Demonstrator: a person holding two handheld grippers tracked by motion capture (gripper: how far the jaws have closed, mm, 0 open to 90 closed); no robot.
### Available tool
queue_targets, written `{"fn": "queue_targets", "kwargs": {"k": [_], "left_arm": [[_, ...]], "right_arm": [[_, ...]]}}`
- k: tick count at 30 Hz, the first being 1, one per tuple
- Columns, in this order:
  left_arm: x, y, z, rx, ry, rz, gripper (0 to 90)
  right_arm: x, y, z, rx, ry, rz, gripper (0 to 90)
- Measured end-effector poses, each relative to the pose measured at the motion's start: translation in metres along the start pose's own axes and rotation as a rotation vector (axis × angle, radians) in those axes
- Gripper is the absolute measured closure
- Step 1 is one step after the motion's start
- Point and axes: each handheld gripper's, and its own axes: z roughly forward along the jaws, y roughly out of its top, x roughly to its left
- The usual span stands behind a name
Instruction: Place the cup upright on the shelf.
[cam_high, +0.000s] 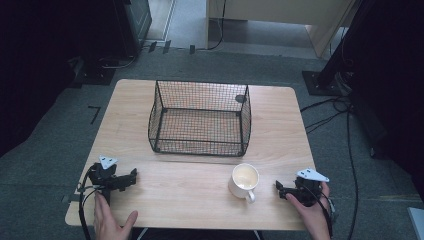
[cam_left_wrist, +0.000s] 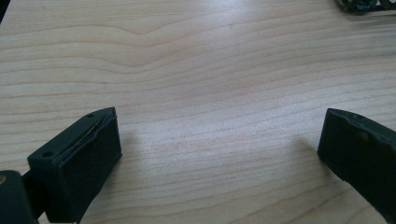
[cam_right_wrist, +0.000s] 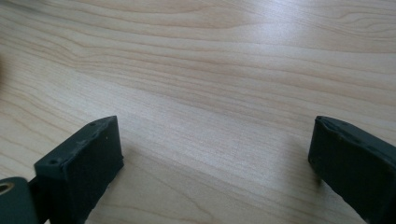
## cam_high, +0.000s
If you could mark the dark cabinet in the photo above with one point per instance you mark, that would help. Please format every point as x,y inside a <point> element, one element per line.
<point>133,23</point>

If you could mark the black metal stand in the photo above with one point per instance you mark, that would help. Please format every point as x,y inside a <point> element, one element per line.
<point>340,43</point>

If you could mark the person's right hand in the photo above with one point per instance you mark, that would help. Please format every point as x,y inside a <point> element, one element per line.
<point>313,220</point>

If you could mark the black stand base plate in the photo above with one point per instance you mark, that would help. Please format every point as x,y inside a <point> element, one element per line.
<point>320,85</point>

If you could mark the black tape strip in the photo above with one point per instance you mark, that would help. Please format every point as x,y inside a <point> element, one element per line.
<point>192,49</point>
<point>152,46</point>
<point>166,46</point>

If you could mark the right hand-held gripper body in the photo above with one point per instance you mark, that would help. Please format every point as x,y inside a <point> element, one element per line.
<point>308,191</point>

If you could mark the light wooden furniture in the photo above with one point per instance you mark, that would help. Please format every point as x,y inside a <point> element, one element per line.
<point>283,10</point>

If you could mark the angled black tape mark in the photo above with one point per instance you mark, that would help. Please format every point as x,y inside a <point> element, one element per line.
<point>96,113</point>

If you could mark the dark curtain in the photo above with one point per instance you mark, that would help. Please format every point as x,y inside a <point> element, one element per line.
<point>393,83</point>
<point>40,66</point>

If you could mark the person's left hand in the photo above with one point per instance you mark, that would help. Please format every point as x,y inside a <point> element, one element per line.
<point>108,223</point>

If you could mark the white flat object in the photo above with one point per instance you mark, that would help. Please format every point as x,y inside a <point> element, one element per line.
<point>418,223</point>

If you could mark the white cup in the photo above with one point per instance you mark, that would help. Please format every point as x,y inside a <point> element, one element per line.
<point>240,190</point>

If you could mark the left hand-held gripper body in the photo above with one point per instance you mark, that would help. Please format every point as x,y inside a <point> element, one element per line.
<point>105,178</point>

